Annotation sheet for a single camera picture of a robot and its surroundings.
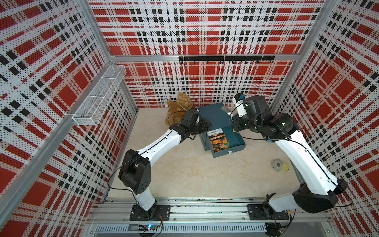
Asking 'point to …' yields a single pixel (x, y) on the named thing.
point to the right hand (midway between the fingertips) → (237, 118)
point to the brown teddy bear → (176, 110)
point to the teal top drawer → (236, 141)
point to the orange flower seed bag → (218, 140)
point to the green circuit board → (145, 228)
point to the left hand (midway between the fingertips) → (209, 126)
